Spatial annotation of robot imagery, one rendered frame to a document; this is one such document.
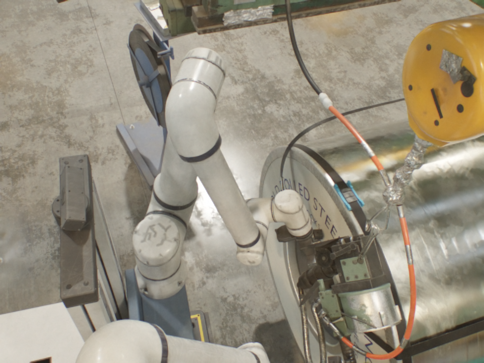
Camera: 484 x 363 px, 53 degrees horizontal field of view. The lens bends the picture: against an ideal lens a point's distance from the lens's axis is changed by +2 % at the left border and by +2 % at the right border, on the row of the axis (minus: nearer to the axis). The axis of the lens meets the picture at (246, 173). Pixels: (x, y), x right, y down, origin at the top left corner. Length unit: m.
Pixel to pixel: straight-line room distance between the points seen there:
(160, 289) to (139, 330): 0.86
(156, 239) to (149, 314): 0.31
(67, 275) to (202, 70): 0.57
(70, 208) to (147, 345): 0.28
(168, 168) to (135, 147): 1.97
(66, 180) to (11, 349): 1.11
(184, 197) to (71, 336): 0.68
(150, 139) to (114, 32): 1.31
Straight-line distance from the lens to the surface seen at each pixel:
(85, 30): 4.59
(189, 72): 1.21
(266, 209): 1.60
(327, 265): 1.47
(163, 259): 1.58
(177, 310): 1.77
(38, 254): 3.16
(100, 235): 1.28
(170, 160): 1.47
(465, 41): 0.79
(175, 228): 1.60
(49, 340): 1.98
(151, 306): 1.79
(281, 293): 2.57
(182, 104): 1.15
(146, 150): 3.48
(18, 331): 2.03
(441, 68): 0.82
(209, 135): 1.17
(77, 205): 0.96
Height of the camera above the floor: 2.63
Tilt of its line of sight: 52 degrees down
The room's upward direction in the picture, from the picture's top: 7 degrees clockwise
